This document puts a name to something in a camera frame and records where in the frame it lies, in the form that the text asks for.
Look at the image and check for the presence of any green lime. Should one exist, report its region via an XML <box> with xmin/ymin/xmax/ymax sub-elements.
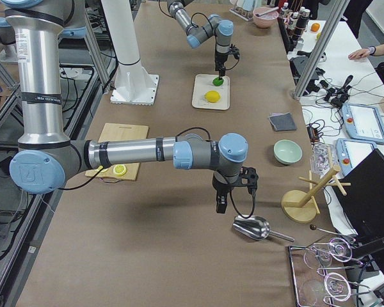
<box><xmin>212</xmin><ymin>77</ymin><xmax>224</xmax><ymax>86</ymax></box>

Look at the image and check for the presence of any lemon slice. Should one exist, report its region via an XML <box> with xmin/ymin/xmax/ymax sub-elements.
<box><xmin>113</xmin><ymin>164</ymin><xmax>127</xmax><ymax>177</ymax></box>
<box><xmin>97</xmin><ymin>166</ymin><xmax>109</xmax><ymax>173</ymax></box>

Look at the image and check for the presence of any mint green bowl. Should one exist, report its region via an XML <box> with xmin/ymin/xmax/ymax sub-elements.
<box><xmin>273</xmin><ymin>139</ymin><xmax>303</xmax><ymax>165</ymax></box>

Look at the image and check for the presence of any black monitor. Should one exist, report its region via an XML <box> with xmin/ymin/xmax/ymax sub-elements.
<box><xmin>335</xmin><ymin>149</ymin><xmax>384</xmax><ymax>239</ymax></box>

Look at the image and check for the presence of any wooden mug tree stand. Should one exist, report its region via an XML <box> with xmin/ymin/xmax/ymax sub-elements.
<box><xmin>281</xmin><ymin>166</ymin><xmax>351</xmax><ymax>223</ymax></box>

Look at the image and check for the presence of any white rabbit tray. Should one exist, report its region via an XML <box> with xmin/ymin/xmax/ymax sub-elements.
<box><xmin>192</xmin><ymin>74</ymin><xmax>230</xmax><ymax>111</ymax></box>

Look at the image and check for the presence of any lemon slice lower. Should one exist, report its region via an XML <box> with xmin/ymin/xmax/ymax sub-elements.
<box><xmin>113</xmin><ymin>164</ymin><xmax>127</xmax><ymax>177</ymax></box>

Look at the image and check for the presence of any blue teach pendant lower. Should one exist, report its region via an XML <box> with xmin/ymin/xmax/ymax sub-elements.
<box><xmin>335</xmin><ymin>138</ymin><xmax>377</xmax><ymax>177</ymax></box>

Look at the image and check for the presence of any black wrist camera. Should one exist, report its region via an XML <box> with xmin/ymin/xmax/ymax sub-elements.
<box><xmin>228</xmin><ymin>44</ymin><xmax>240</xmax><ymax>61</ymax></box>
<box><xmin>235</xmin><ymin>166</ymin><xmax>259</xmax><ymax>196</ymax></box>

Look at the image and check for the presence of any blue teach pendant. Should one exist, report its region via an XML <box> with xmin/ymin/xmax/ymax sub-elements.
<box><xmin>341</xmin><ymin>102</ymin><xmax>384</xmax><ymax>145</ymax></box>
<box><xmin>335</xmin><ymin>138</ymin><xmax>377</xmax><ymax>177</ymax></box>

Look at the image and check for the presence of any orange fruit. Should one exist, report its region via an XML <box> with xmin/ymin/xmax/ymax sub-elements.
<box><xmin>310</xmin><ymin>22</ymin><xmax>320</xmax><ymax>33</ymax></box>

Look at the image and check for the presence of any pink bowl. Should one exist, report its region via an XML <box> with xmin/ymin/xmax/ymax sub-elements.
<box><xmin>253</xmin><ymin>7</ymin><xmax>279</xmax><ymax>29</ymax></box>

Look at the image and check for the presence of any grey folded cloth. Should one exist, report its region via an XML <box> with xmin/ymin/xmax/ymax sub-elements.
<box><xmin>268</xmin><ymin>113</ymin><xmax>297</xmax><ymax>132</ymax></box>

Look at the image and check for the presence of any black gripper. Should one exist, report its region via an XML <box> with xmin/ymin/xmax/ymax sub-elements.
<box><xmin>212</xmin><ymin>171</ymin><xmax>231</xmax><ymax>214</ymax></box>
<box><xmin>214</xmin><ymin>51</ymin><xmax>228</xmax><ymax>78</ymax></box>

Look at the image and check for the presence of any lemon slice upper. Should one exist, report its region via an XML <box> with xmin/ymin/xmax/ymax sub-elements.
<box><xmin>97</xmin><ymin>166</ymin><xmax>109</xmax><ymax>173</ymax></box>

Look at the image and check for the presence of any yellow lemon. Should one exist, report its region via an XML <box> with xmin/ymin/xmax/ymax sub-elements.
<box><xmin>204</xmin><ymin>90</ymin><xmax>221</xmax><ymax>104</ymax></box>

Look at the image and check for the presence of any blue teach pendant upper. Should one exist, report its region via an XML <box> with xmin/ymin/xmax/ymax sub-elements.
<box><xmin>341</xmin><ymin>102</ymin><xmax>384</xmax><ymax>145</ymax></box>

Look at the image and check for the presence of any wooden cutting board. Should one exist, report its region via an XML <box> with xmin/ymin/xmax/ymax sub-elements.
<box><xmin>97</xmin><ymin>123</ymin><xmax>149</xmax><ymax>183</ymax></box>

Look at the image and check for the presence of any person hand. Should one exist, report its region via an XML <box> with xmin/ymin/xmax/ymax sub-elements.
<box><xmin>348</xmin><ymin>48</ymin><xmax>371</xmax><ymax>60</ymax></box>

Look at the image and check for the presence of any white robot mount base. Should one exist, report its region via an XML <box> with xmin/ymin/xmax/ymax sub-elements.
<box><xmin>102</xmin><ymin>0</ymin><xmax>159</xmax><ymax>106</ymax></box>

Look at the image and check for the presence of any metal scoop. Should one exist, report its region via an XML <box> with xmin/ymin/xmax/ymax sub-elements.
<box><xmin>232</xmin><ymin>216</ymin><xmax>295</xmax><ymax>242</ymax></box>

